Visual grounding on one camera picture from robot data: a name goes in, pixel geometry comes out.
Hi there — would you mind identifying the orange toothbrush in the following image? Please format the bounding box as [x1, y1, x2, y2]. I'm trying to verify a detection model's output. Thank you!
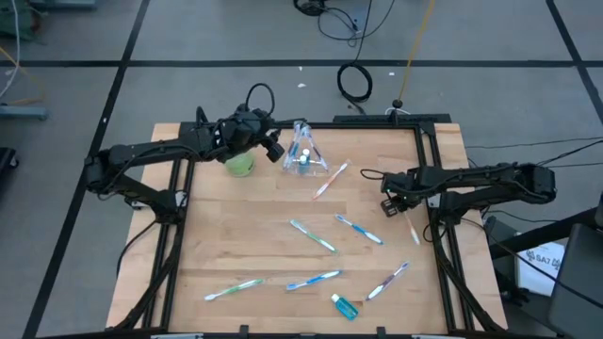
[402, 211, 422, 247]
[311, 158, 352, 202]

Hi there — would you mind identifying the black cable bundle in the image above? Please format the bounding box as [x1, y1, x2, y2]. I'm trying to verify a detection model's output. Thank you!
[292, 0, 398, 48]

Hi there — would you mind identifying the green bag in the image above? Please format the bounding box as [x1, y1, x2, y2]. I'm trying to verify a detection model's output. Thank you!
[0, 0, 40, 41]

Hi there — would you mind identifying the green disinfecting wipes canister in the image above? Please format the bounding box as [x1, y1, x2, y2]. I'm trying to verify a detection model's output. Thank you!
[223, 150, 258, 179]

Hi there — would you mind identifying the black metal bar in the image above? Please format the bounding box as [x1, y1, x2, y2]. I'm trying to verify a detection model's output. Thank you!
[489, 206, 602, 260]

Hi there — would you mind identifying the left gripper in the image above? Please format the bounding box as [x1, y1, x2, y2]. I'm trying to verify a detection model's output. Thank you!
[218, 106, 286, 165]

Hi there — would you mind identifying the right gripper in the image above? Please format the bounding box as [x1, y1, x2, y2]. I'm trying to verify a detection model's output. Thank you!
[380, 169, 423, 218]

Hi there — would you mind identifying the grey metal base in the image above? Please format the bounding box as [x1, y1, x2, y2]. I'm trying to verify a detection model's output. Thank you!
[0, 104, 50, 121]

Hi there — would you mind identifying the black cable with coil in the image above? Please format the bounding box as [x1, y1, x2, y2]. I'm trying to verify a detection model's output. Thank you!
[335, 0, 376, 117]

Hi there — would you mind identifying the blue toothbrush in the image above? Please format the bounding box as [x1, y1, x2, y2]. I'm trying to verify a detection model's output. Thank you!
[285, 268, 344, 292]
[334, 213, 385, 247]

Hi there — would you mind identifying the white cardboard box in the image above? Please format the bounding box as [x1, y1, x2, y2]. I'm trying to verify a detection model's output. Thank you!
[515, 241, 566, 299]

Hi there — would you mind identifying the green toothbrush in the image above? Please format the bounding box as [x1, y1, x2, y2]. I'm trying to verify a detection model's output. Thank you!
[288, 218, 339, 254]
[204, 277, 266, 302]

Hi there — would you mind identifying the black metal table frame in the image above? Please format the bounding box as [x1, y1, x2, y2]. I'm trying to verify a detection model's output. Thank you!
[106, 105, 509, 339]

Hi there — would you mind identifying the black caster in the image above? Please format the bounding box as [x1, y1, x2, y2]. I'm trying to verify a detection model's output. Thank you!
[0, 146, 20, 186]

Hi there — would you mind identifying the yellow hanging cable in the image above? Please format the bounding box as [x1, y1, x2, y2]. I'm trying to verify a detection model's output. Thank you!
[397, 0, 437, 103]

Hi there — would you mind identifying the white cable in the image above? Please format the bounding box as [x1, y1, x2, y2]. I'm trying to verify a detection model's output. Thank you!
[0, 0, 24, 101]

